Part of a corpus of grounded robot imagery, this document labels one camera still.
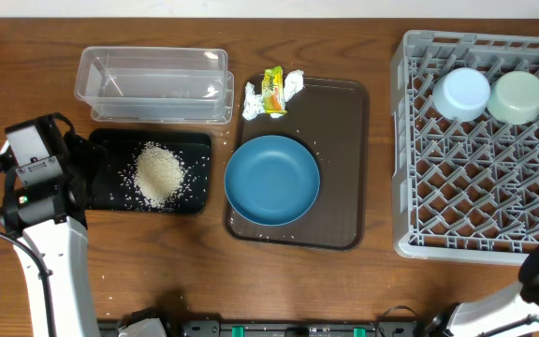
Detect black rectangular tray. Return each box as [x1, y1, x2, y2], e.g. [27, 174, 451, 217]
[89, 129, 211, 214]

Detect yellow green snack wrapper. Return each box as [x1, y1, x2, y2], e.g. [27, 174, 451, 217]
[261, 66, 286, 114]

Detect clear plastic bin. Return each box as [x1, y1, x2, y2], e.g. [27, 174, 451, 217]
[74, 46, 234, 125]

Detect brown serving tray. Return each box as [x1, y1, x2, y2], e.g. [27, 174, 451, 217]
[224, 77, 369, 251]

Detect left black cable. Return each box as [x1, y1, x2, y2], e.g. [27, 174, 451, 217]
[0, 168, 58, 337]

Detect white tissue piece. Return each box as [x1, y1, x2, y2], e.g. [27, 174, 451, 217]
[284, 69, 304, 102]

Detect pile of white rice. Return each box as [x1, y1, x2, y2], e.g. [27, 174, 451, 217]
[114, 141, 210, 213]

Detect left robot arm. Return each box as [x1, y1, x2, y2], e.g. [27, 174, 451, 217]
[0, 112, 100, 336]

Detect grey dishwasher rack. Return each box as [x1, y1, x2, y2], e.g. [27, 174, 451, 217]
[390, 30, 539, 265]

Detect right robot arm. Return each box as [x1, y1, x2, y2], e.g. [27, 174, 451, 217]
[420, 246, 539, 337]

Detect mint green bowl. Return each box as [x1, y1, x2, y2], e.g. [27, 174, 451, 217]
[487, 71, 539, 125]

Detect white paper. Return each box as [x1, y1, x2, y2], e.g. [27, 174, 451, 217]
[241, 82, 266, 121]

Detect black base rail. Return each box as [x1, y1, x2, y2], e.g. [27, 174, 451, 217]
[97, 307, 428, 337]

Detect light blue bowl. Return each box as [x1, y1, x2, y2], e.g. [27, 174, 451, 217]
[432, 67, 490, 122]

